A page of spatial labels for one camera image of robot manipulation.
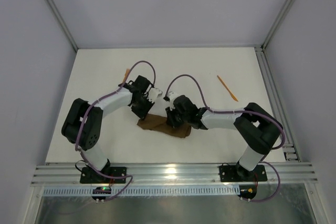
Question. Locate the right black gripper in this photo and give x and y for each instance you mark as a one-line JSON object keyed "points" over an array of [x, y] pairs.
{"points": [[172, 118]]}

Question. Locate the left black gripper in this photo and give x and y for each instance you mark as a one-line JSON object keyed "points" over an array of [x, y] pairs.
{"points": [[143, 109]]}

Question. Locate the brown cloth napkin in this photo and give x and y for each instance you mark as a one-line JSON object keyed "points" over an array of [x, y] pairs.
{"points": [[158, 123]]}

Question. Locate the orange plastic fork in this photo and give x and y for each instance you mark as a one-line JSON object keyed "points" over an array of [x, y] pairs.
{"points": [[127, 72]]}

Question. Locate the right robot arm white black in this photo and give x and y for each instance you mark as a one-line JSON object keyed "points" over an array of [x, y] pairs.
{"points": [[258, 128]]}

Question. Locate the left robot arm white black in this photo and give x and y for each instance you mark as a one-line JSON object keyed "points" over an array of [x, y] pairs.
{"points": [[82, 126]]}

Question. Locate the orange plastic knife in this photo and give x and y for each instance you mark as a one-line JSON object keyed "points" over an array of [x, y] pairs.
{"points": [[227, 88]]}

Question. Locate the left small controller board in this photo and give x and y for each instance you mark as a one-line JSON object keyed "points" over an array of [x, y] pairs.
{"points": [[101, 194]]}

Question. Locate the small controller board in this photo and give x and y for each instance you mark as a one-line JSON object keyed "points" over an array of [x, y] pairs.
{"points": [[101, 194], [247, 193]]}

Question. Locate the right small controller board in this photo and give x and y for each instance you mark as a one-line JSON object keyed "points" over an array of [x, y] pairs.
{"points": [[247, 193]]}

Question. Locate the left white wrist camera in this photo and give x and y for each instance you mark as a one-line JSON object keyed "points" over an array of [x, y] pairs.
{"points": [[154, 94]]}

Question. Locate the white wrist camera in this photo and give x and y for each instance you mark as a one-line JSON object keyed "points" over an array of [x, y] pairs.
{"points": [[154, 94], [171, 96]]}

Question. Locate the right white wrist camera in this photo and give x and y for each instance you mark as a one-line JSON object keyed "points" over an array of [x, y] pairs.
{"points": [[171, 96]]}

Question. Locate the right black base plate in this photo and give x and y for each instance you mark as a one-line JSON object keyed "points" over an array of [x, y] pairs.
{"points": [[228, 172]]}

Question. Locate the slotted grey cable duct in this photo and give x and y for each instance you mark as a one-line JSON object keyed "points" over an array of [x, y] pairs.
{"points": [[180, 190]]}

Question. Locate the aluminium right side rail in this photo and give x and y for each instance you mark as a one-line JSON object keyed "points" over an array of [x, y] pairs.
{"points": [[277, 107]]}

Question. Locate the aluminium rail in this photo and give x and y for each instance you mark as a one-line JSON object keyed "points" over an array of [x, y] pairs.
{"points": [[277, 107], [169, 174]]}

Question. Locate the aluminium front rail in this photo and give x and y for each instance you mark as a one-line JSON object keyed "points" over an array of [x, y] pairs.
{"points": [[169, 174]]}

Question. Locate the left aluminium corner post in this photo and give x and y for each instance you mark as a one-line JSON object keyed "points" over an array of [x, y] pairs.
{"points": [[62, 24]]}

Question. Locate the aluminium corner post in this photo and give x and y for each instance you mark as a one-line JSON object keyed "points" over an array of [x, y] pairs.
{"points": [[62, 24], [287, 5]]}

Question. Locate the right aluminium corner post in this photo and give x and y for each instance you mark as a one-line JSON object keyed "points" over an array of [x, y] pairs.
{"points": [[287, 5]]}

